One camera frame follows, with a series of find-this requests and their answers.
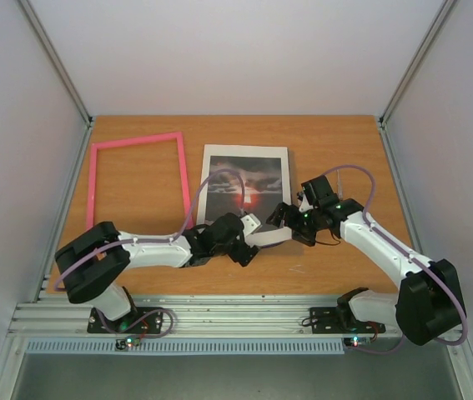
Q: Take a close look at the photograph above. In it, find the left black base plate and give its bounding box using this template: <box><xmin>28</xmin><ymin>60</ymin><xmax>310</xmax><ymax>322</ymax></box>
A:
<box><xmin>87</xmin><ymin>307</ymin><xmax>168</xmax><ymax>335</ymax></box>

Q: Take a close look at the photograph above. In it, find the white mat board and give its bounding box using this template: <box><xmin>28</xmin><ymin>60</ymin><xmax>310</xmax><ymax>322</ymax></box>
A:
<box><xmin>196</xmin><ymin>144</ymin><xmax>292</xmax><ymax>247</ymax></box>

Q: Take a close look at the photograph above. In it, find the aluminium corner post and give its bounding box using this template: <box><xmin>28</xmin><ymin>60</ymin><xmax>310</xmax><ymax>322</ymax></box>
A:
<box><xmin>16</xmin><ymin>0</ymin><xmax>93</xmax><ymax>126</ymax></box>
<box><xmin>376</xmin><ymin>0</ymin><xmax>459</xmax><ymax>128</ymax></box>

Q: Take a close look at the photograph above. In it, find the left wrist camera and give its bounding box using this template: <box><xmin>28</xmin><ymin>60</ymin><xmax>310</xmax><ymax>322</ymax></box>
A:
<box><xmin>240</xmin><ymin>213</ymin><xmax>261</xmax><ymax>237</ymax></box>

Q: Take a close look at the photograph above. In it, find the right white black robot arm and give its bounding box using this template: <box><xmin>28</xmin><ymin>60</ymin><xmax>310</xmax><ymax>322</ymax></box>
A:
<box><xmin>267</xmin><ymin>176</ymin><xmax>467</xmax><ymax>346</ymax></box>

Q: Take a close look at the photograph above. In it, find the pink picture frame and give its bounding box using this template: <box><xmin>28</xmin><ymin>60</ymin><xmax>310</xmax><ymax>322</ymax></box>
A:
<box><xmin>85</xmin><ymin>132</ymin><xmax>192</xmax><ymax>230</ymax></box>

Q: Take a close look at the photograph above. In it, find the right small circuit board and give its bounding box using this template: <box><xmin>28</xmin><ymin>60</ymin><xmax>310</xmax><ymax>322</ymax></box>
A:
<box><xmin>344</xmin><ymin>335</ymin><xmax>373</xmax><ymax>348</ymax></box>

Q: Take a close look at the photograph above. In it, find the purple cable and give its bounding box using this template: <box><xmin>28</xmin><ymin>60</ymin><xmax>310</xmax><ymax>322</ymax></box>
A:
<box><xmin>321</xmin><ymin>165</ymin><xmax>470</xmax><ymax>355</ymax></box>
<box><xmin>54</xmin><ymin>168</ymin><xmax>174</xmax><ymax>341</ymax></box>

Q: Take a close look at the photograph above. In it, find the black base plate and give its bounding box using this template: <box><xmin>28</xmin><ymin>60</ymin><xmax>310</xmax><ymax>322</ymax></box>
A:
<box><xmin>300</xmin><ymin>307</ymin><xmax>386</xmax><ymax>334</ymax></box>
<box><xmin>87</xmin><ymin>307</ymin><xmax>168</xmax><ymax>335</ymax></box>

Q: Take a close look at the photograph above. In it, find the left small circuit board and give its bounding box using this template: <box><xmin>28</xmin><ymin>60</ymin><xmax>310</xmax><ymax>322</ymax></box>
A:
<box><xmin>114</xmin><ymin>336</ymin><xmax>142</xmax><ymax>352</ymax></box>

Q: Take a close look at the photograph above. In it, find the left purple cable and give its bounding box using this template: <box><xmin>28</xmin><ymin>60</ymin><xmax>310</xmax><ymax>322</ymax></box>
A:
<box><xmin>54</xmin><ymin>168</ymin><xmax>174</xmax><ymax>341</ymax></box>

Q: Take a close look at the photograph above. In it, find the aluminium rail base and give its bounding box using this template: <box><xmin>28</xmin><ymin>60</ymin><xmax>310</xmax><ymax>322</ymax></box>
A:
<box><xmin>6</xmin><ymin>293</ymin><xmax>466</xmax><ymax>338</ymax></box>

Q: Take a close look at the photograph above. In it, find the left aluminium corner post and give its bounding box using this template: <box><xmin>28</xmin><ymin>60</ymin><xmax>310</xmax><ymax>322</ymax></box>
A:
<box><xmin>16</xmin><ymin>0</ymin><xmax>93</xmax><ymax>126</ymax></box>

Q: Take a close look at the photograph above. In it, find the small circuit board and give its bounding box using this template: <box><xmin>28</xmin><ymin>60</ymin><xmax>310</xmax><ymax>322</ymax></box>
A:
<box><xmin>344</xmin><ymin>335</ymin><xmax>373</xmax><ymax>348</ymax></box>
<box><xmin>114</xmin><ymin>336</ymin><xmax>142</xmax><ymax>352</ymax></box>

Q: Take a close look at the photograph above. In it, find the grey slotted cable duct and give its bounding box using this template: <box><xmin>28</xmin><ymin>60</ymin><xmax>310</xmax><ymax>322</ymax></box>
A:
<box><xmin>25</xmin><ymin>337</ymin><xmax>345</xmax><ymax>356</ymax></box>

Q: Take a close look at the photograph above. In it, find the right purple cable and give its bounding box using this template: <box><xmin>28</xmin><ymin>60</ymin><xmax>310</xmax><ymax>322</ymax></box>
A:
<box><xmin>321</xmin><ymin>165</ymin><xmax>470</xmax><ymax>355</ymax></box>

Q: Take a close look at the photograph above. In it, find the sunset landscape photo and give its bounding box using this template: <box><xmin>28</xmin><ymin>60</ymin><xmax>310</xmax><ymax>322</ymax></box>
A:
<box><xmin>204</xmin><ymin>155</ymin><xmax>283</xmax><ymax>231</ymax></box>

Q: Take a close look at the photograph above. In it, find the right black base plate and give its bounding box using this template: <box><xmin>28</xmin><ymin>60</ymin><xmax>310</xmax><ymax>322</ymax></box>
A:
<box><xmin>300</xmin><ymin>307</ymin><xmax>386</xmax><ymax>334</ymax></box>

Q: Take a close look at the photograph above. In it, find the right aluminium corner post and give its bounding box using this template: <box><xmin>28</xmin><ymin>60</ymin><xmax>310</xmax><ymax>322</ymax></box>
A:
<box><xmin>376</xmin><ymin>0</ymin><xmax>459</xmax><ymax>128</ymax></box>

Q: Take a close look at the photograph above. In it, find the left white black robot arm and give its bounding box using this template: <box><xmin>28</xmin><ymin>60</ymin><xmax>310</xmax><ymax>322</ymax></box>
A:
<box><xmin>55</xmin><ymin>212</ymin><xmax>261</xmax><ymax>332</ymax></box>

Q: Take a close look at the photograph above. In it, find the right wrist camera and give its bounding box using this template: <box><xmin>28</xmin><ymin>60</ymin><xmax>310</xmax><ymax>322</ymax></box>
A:
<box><xmin>297</xmin><ymin>191</ymin><xmax>313</xmax><ymax>213</ymax></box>

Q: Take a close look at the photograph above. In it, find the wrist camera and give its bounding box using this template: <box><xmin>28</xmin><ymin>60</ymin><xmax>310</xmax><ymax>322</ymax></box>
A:
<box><xmin>240</xmin><ymin>213</ymin><xmax>261</xmax><ymax>237</ymax></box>
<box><xmin>297</xmin><ymin>191</ymin><xmax>313</xmax><ymax>213</ymax></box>

